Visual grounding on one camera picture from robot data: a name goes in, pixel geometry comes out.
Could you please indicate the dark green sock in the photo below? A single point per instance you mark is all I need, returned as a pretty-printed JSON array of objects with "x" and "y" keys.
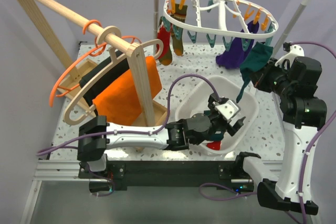
[
  {"x": 217, "y": 136},
  {"x": 256, "y": 60}
]

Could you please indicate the red santa sock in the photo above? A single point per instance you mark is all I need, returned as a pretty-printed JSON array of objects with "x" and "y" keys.
[
  {"x": 214, "y": 145},
  {"x": 166, "y": 56}
]

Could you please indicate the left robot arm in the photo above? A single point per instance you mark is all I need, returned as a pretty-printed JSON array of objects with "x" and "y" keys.
[{"x": 174, "y": 136}]

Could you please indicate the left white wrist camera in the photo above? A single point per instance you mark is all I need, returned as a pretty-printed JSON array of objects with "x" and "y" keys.
[{"x": 228, "y": 109}]

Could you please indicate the orange cloth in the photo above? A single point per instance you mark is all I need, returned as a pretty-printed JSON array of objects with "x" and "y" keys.
[{"x": 119, "y": 101}]

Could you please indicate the purple sock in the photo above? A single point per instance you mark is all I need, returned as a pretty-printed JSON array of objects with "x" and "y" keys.
[{"x": 234, "y": 57}]

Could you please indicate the aluminium frame rail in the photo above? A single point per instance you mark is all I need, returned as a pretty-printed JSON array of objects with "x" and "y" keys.
[{"x": 48, "y": 171}]

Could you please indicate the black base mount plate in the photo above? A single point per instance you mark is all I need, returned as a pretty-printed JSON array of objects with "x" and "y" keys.
[{"x": 124, "y": 174}]

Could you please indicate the wooden hanger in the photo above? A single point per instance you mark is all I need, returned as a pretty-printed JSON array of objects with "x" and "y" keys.
[{"x": 140, "y": 59}]

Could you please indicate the white plastic basin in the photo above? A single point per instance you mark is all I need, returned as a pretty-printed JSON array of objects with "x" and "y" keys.
[{"x": 197, "y": 102}]

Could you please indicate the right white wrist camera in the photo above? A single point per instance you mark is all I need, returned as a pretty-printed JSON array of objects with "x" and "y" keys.
[{"x": 291, "y": 52}]

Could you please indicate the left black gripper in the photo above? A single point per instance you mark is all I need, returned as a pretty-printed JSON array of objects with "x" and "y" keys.
[{"x": 231, "y": 129}]

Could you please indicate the white clip sock hanger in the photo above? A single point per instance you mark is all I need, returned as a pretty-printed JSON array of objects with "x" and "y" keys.
[{"x": 270, "y": 26}]

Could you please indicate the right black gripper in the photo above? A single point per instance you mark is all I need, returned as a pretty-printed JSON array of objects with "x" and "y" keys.
[{"x": 259, "y": 77}]

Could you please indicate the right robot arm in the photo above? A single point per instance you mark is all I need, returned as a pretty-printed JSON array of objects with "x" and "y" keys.
[{"x": 303, "y": 117}]

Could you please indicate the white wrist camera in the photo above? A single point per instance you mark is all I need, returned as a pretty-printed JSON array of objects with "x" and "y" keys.
[
  {"x": 291, "y": 52},
  {"x": 228, "y": 109}
]

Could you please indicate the striped olive sock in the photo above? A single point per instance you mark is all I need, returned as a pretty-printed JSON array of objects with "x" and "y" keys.
[
  {"x": 159, "y": 34},
  {"x": 176, "y": 34}
]

